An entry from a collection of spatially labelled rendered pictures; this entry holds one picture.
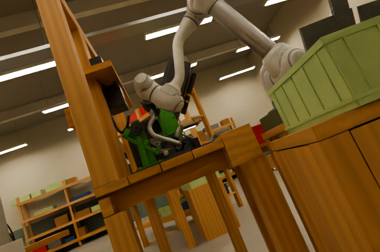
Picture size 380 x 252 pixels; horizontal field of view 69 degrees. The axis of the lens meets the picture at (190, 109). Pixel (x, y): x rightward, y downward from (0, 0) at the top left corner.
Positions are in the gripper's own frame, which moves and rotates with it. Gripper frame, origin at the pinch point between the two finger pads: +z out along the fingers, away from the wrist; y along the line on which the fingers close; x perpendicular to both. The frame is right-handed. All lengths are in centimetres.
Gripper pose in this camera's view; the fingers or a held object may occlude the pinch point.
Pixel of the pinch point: (154, 114)
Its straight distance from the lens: 181.9
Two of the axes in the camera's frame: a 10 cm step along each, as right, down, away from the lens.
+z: 0.5, 4.8, 8.8
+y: -9.1, -3.4, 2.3
